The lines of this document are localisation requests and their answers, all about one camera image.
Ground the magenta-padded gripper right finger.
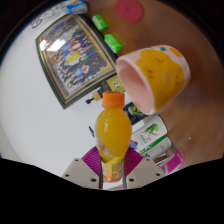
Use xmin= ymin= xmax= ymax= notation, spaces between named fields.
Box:
xmin=121 ymin=146 xmax=166 ymax=190

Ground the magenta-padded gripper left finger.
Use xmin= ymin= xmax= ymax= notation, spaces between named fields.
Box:
xmin=60 ymin=146 xmax=104 ymax=190

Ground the orange-capped clear drink bottle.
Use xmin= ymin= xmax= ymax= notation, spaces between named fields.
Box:
xmin=94 ymin=91 xmax=133 ymax=184

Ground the white blue-capped lotion bottle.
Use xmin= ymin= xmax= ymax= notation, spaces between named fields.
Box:
xmin=129 ymin=114 xmax=168 ymax=151

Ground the pink and yellow mug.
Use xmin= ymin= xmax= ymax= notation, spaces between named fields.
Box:
xmin=115 ymin=44 xmax=192 ymax=116

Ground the black-framed group picture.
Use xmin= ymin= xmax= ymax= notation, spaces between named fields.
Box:
xmin=35 ymin=13 xmax=118 ymax=110

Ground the flat round red coaster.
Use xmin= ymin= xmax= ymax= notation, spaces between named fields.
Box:
xmin=115 ymin=0 xmax=145 ymax=23

